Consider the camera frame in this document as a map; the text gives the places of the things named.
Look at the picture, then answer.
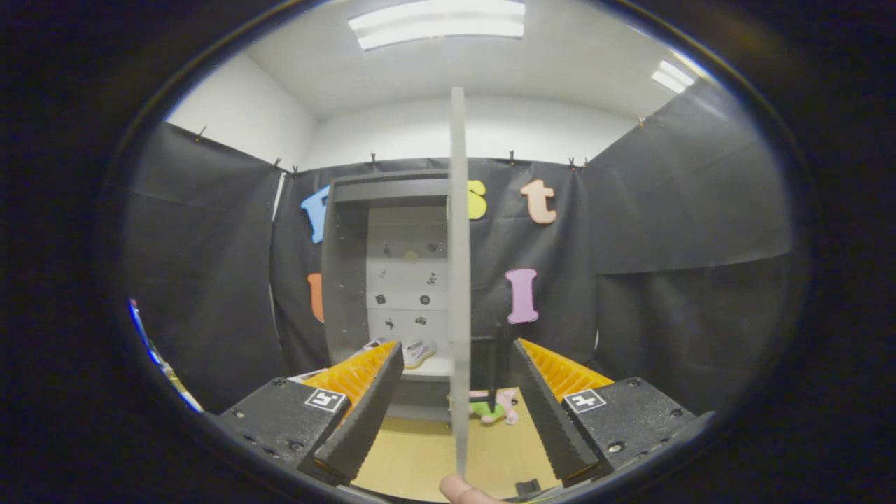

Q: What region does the green and pink plush toy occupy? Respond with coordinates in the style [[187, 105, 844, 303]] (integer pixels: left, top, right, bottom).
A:
[[469, 389, 520, 426]]

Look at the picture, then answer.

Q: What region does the grey shoe cabinet door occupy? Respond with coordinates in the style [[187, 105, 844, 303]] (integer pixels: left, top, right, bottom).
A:
[[448, 87, 471, 478]]

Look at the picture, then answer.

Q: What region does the small ceiling light panel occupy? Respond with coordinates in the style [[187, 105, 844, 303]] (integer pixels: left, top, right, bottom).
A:
[[651, 59, 695, 94]]

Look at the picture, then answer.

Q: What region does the long ceiling light panel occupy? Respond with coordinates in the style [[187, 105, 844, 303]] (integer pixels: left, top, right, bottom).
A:
[[348, 0, 527, 51]]

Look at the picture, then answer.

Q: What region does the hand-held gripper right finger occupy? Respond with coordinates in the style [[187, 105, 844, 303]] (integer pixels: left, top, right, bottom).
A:
[[511, 338, 701, 487]]

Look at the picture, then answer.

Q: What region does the black backdrop cloth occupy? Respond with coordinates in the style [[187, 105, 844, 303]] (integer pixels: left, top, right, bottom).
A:
[[126, 80, 795, 417]]

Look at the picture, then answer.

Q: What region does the computer monitor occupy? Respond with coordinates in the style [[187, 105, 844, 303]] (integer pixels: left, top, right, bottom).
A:
[[128, 300, 158, 368]]

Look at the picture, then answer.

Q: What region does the cluttered white side desk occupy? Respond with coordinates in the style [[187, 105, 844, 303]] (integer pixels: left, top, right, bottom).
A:
[[157, 360, 205, 414]]

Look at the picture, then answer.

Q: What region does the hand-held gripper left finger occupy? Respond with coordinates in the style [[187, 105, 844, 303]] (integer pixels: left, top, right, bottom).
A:
[[217, 340, 405, 485]]

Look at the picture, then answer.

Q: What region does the grey shoe cabinet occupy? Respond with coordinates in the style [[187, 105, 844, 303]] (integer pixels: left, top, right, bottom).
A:
[[321, 169, 452, 422]]

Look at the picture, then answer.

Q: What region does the white striped shoe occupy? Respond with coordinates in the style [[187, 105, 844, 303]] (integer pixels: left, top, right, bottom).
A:
[[402, 339, 439, 370]]

